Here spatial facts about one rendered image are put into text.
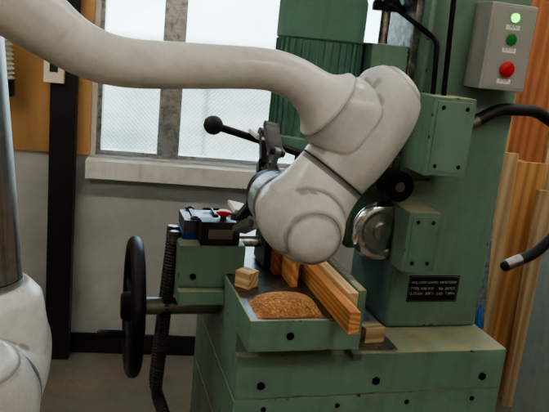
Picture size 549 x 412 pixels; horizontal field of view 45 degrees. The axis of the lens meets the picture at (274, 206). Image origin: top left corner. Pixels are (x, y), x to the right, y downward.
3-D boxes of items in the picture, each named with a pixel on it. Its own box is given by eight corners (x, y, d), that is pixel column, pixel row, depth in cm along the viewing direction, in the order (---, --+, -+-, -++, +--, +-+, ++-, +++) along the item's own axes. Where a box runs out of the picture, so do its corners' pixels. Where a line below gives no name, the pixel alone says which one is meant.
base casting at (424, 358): (197, 307, 166) (199, 272, 164) (406, 305, 182) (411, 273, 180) (234, 402, 125) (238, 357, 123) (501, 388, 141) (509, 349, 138)
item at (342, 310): (259, 229, 171) (261, 214, 170) (267, 230, 172) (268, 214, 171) (347, 334, 113) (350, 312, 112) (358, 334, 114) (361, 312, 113)
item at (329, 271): (263, 225, 175) (265, 207, 174) (270, 225, 176) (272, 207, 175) (345, 319, 120) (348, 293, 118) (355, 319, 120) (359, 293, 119)
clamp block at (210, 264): (168, 264, 148) (171, 225, 146) (229, 264, 151) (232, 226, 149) (176, 288, 134) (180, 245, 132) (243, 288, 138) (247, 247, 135)
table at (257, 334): (158, 244, 170) (159, 221, 168) (273, 247, 178) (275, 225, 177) (193, 355, 113) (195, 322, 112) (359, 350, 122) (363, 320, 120)
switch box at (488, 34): (461, 85, 133) (475, 2, 129) (506, 89, 136) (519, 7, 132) (479, 88, 127) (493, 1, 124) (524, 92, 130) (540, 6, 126)
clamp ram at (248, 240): (227, 253, 148) (230, 214, 145) (260, 254, 150) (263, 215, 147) (235, 267, 139) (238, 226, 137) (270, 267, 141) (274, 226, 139)
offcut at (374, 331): (364, 343, 134) (366, 329, 133) (356, 336, 137) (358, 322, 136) (383, 342, 136) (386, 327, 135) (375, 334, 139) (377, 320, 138)
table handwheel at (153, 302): (124, 207, 136) (127, 333, 118) (220, 209, 142) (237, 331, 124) (116, 285, 157) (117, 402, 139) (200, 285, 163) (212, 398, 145)
